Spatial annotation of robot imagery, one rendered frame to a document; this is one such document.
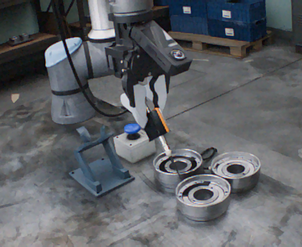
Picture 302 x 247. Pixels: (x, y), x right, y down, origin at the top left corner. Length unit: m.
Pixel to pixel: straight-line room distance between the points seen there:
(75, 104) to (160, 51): 0.59
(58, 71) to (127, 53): 0.50
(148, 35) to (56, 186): 0.43
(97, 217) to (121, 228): 0.06
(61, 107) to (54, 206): 0.43
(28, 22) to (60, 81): 3.68
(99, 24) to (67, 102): 0.25
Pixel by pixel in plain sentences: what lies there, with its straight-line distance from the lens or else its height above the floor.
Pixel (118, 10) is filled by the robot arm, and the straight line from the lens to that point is 0.67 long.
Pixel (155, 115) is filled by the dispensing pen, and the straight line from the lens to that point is 0.73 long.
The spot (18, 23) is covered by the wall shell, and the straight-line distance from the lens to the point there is 4.80.
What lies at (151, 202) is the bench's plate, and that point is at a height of 0.80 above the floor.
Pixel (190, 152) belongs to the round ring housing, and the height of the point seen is 0.83.
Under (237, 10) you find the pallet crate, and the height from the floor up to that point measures 0.49.
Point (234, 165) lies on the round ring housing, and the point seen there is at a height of 0.82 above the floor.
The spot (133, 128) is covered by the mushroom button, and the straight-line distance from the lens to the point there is 0.95.
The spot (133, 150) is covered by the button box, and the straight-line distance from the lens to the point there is 0.94.
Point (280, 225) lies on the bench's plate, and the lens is 0.74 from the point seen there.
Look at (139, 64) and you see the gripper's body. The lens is 0.69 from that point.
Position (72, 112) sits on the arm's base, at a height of 0.83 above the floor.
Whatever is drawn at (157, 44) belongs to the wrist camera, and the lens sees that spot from 0.65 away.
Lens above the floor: 1.28
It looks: 25 degrees down
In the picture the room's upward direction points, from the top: 8 degrees counter-clockwise
